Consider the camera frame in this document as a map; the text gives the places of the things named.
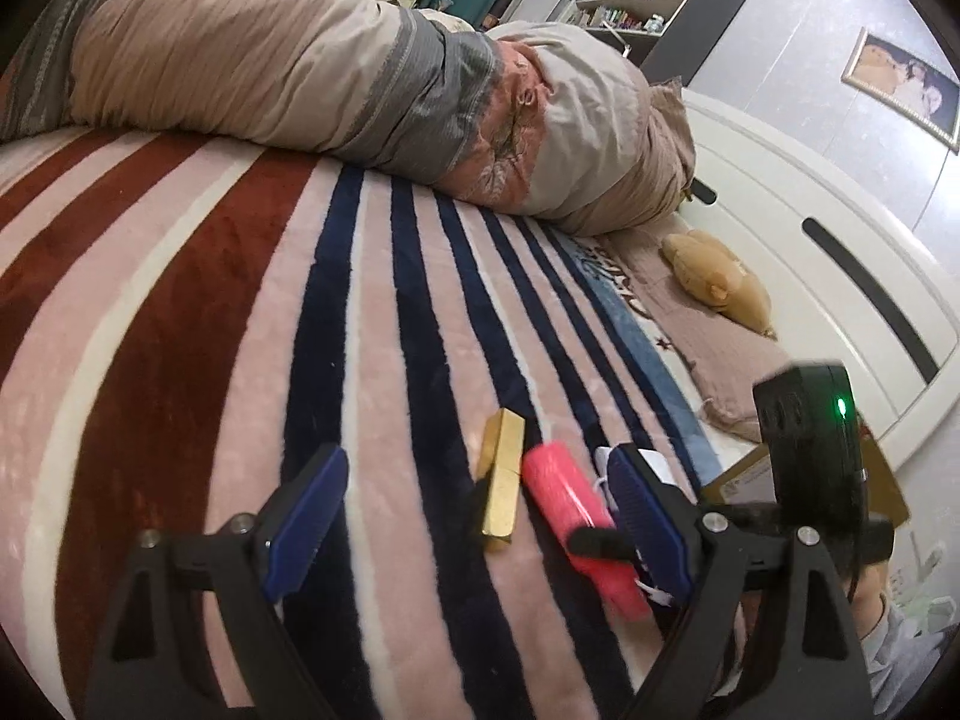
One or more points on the dark bookshelf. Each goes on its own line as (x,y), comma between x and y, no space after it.
(697,7)

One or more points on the pink cylindrical roll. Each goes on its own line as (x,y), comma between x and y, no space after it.
(570,495)

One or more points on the brown cardboard box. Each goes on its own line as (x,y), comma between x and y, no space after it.
(746,480)

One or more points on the beige plush toy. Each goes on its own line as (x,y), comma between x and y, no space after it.
(716,277)

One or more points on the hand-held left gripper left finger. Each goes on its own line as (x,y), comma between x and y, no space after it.
(306,521)

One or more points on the gold rectangular bar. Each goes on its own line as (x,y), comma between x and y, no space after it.
(499,480)

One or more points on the white star-print item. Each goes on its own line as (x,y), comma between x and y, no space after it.
(656,465)

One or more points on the beige cloth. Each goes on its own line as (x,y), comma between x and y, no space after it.
(705,360)

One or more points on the framed wall photo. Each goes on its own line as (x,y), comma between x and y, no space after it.
(904,86)

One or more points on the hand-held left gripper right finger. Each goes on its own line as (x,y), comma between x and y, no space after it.
(651,532)

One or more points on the tan pillow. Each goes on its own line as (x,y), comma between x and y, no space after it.
(660,165)

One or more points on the rolled beige grey quilt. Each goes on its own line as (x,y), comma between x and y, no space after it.
(262,60)

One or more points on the person's right forearm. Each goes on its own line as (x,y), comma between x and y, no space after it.
(881,622)

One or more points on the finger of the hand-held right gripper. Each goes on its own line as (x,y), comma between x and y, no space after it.
(596,542)

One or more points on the striped plush blanket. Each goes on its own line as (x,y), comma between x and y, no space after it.
(225,315)

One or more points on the white bed headboard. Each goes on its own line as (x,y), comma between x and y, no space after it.
(787,187)

